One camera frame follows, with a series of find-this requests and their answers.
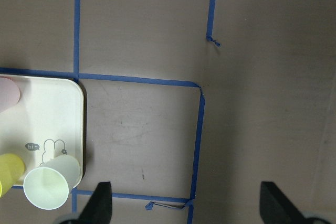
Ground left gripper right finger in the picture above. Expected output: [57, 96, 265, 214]
[259, 182, 311, 223]

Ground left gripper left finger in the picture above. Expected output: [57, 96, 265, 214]
[78, 182, 112, 224]

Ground white plastic cup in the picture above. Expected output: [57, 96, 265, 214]
[23, 154, 81, 210]

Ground yellow plastic cup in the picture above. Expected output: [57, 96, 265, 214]
[1, 153, 25, 198]

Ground pink plastic cup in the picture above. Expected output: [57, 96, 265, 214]
[1, 77, 20, 112]

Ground cream plastic tray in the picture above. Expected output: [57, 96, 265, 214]
[1, 74, 85, 184]

